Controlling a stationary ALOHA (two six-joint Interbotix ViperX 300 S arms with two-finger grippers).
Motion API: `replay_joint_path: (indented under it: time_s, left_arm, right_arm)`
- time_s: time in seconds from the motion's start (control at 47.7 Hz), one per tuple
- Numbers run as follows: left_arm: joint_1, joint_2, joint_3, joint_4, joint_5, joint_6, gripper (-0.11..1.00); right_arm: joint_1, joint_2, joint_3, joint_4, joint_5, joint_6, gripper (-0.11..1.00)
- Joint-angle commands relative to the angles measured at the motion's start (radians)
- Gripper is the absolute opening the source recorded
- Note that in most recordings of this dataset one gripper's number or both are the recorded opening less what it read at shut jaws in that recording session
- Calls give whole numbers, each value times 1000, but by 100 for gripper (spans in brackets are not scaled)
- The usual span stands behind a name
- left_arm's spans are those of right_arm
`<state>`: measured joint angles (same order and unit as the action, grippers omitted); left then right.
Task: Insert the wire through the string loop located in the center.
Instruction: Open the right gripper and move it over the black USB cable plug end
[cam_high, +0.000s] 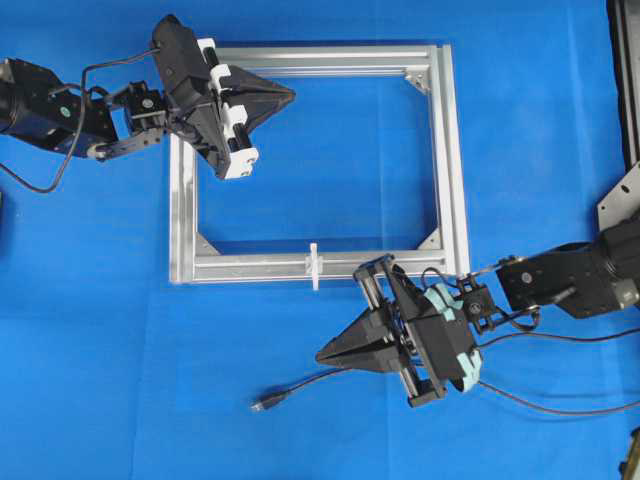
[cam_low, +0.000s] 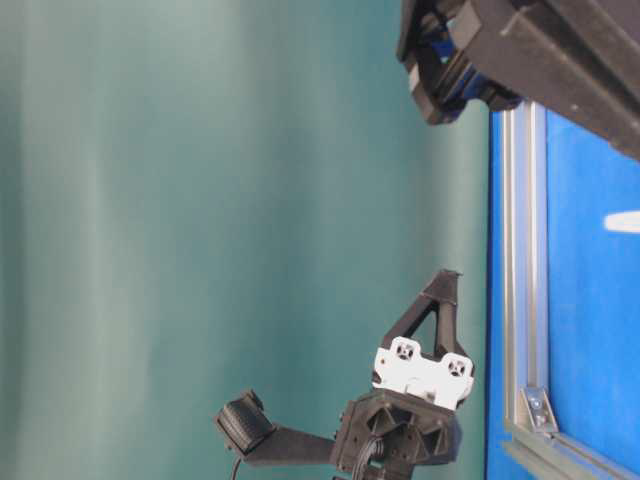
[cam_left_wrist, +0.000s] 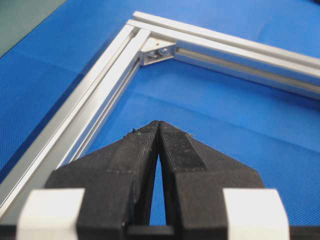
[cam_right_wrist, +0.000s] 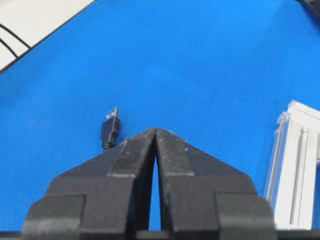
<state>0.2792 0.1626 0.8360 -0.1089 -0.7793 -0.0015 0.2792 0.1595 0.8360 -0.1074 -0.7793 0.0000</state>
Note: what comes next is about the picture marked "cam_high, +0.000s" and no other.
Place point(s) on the silver aluminium extrusion frame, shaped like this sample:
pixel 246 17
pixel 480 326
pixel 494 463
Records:
pixel 429 68

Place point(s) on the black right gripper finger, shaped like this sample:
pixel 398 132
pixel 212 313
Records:
pixel 385 359
pixel 372 328

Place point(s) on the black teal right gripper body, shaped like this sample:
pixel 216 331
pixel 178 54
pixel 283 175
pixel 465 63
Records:
pixel 431 329

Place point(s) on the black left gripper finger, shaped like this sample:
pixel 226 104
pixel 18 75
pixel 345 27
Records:
pixel 259 107
pixel 245 83

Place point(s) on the white plastic loop holder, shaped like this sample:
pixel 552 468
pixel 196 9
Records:
pixel 314 266

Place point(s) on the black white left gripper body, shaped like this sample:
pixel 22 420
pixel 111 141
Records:
pixel 191 74

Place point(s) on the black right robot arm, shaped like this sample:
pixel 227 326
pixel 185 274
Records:
pixel 584 279

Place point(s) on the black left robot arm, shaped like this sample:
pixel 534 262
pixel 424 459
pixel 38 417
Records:
pixel 78 120

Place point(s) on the black metal stand rail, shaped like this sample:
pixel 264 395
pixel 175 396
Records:
pixel 623 18

